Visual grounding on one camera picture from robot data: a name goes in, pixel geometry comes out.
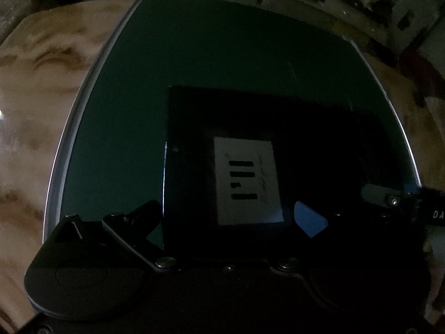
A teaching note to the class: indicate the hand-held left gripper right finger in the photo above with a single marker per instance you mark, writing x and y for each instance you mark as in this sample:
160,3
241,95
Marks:
309,221

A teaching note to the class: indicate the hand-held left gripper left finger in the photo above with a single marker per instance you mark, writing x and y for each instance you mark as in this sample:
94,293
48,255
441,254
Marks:
146,215

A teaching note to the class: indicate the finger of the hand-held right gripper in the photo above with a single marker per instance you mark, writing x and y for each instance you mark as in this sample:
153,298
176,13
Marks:
379,195

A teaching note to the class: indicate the black box lid white label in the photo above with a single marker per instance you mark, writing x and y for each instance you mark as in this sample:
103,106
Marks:
194,181

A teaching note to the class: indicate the marble desktop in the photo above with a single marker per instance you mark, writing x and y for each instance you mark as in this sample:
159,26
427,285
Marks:
27,128

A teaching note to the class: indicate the green desk mat silver edge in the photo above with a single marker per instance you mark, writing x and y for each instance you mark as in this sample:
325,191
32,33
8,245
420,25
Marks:
139,76

